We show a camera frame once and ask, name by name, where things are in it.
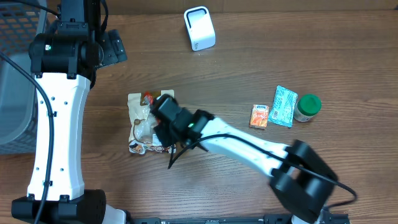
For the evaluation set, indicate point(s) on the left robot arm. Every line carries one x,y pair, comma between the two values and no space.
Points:
63,66

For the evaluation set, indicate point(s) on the brown pantree snack bag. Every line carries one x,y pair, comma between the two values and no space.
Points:
142,136

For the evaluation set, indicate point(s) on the green lid jar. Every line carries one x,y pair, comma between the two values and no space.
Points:
307,107

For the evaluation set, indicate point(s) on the red snack stick packet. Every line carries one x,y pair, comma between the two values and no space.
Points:
147,98

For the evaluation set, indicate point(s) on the teal snack packet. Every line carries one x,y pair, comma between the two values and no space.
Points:
282,111

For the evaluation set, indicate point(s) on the orange small box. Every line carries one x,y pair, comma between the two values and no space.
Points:
259,116

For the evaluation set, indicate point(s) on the white barcode scanner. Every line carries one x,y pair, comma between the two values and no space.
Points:
200,28

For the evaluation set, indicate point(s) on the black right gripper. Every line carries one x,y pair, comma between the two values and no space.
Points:
169,141

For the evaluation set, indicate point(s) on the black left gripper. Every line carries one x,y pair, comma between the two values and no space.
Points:
112,50

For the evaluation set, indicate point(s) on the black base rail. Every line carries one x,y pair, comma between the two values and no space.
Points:
327,218

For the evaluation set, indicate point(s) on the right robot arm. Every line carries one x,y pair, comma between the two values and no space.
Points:
298,176

